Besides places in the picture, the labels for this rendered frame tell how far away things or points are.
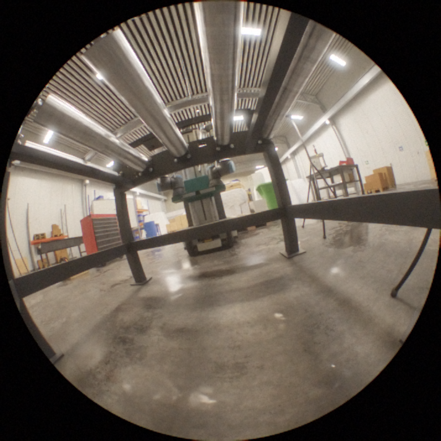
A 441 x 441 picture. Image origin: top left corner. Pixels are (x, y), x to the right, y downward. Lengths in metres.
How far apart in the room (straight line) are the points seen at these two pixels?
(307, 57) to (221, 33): 0.28
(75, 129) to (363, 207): 0.98
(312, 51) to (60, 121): 0.83
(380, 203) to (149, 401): 0.73
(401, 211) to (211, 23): 0.60
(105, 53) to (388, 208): 0.76
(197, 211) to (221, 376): 1.68
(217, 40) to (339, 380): 0.81
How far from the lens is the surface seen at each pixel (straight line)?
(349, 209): 0.49
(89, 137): 0.68
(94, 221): 2.70
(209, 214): 1.74
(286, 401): 0.37
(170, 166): 0.97
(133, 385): 0.49
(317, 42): 0.58
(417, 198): 0.40
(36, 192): 11.05
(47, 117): 0.63
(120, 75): 0.48
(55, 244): 5.41
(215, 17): 0.44
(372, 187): 5.71
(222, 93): 0.55
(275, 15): 9.12
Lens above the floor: 0.37
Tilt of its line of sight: 2 degrees down
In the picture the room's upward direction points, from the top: 13 degrees counter-clockwise
